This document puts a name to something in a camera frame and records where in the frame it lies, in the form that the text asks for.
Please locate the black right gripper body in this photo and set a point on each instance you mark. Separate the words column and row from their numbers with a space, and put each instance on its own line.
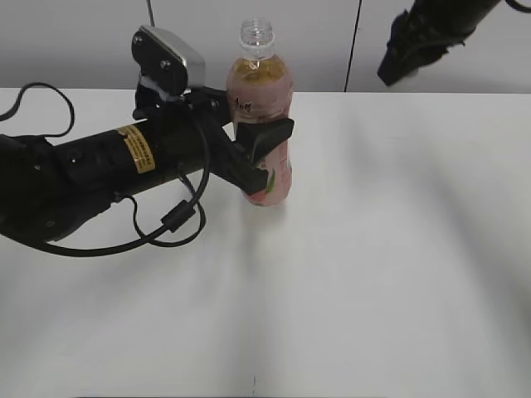
column 412, row 45

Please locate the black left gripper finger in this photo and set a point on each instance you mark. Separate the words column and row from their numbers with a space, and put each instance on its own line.
column 258, row 140
column 217, row 102

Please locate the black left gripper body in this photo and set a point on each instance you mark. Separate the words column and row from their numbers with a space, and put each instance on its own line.
column 184, row 137

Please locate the pink peach tea bottle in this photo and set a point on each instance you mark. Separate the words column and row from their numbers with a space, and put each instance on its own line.
column 259, row 89

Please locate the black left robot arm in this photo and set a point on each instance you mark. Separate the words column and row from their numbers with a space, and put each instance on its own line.
column 49, row 191

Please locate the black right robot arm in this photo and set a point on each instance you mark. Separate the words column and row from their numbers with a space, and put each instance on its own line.
column 473, row 47

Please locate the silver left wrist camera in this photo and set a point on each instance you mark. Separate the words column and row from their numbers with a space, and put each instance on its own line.
column 168, row 65

